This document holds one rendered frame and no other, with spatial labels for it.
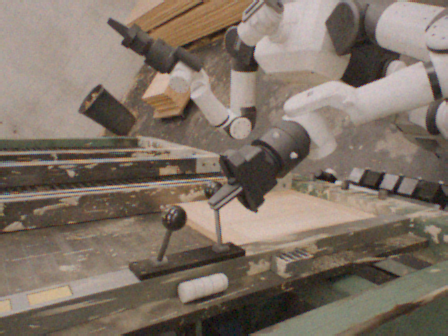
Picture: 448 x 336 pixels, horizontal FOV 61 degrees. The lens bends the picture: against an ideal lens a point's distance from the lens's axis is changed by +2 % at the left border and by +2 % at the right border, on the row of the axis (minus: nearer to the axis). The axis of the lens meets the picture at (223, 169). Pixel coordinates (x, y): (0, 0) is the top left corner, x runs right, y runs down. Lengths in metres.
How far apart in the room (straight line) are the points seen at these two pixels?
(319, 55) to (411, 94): 0.36
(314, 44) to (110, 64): 5.96
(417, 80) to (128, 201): 0.71
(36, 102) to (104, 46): 1.47
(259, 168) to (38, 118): 5.74
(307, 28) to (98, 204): 0.68
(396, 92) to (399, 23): 0.18
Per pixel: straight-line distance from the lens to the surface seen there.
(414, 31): 0.80
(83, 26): 6.80
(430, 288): 0.66
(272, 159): 0.66
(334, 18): 0.96
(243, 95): 1.26
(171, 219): 0.52
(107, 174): 1.45
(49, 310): 0.56
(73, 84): 6.50
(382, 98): 0.70
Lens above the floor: 1.81
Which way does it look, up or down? 34 degrees down
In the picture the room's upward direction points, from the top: 50 degrees counter-clockwise
